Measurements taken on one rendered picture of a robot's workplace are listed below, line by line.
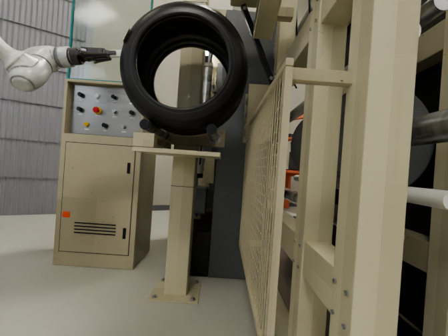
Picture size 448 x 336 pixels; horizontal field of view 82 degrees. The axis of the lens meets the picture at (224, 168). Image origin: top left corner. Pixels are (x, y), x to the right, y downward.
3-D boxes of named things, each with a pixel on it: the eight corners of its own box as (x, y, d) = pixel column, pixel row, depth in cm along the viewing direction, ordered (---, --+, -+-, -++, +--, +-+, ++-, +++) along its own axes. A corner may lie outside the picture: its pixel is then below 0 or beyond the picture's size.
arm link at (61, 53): (65, 52, 122) (77, 51, 122) (67, 71, 122) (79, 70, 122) (53, 43, 113) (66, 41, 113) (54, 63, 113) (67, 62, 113)
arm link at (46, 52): (69, 63, 125) (59, 77, 116) (37, 65, 125) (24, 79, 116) (58, 41, 117) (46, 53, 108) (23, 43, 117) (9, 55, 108)
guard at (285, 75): (239, 245, 147) (247, 124, 147) (241, 246, 147) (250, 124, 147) (263, 369, 58) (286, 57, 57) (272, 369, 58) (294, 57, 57)
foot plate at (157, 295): (159, 279, 164) (159, 275, 164) (201, 282, 164) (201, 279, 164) (147, 301, 137) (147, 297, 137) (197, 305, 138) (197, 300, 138)
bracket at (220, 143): (153, 143, 144) (155, 125, 144) (224, 148, 145) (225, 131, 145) (151, 142, 141) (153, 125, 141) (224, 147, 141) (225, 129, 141)
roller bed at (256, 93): (242, 143, 157) (245, 94, 157) (266, 144, 157) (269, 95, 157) (245, 139, 137) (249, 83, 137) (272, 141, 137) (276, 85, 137)
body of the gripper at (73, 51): (66, 44, 113) (87, 42, 113) (77, 52, 122) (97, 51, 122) (67, 61, 113) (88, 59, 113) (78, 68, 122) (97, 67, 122)
